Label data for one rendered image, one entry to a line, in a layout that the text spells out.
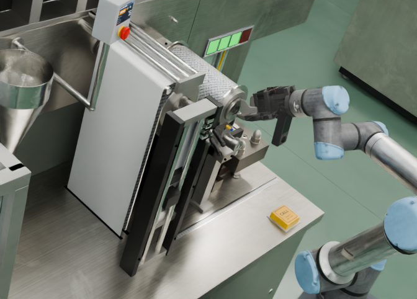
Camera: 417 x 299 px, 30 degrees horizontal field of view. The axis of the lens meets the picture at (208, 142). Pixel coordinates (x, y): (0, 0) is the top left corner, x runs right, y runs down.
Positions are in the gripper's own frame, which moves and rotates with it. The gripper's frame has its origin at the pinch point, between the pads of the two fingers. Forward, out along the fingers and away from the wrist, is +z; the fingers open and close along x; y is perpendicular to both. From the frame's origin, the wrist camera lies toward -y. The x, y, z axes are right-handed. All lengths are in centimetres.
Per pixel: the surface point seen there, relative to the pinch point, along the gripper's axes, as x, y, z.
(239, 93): 0.9, 7.1, -1.7
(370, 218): -163, -98, 75
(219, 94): 6.0, 8.6, 1.4
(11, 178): 101, 16, -37
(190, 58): 2.9, 19.9, 12.2
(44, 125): 41, 13, 38
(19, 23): 55, 42, 16
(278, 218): -11.1, -36.2, 5.7
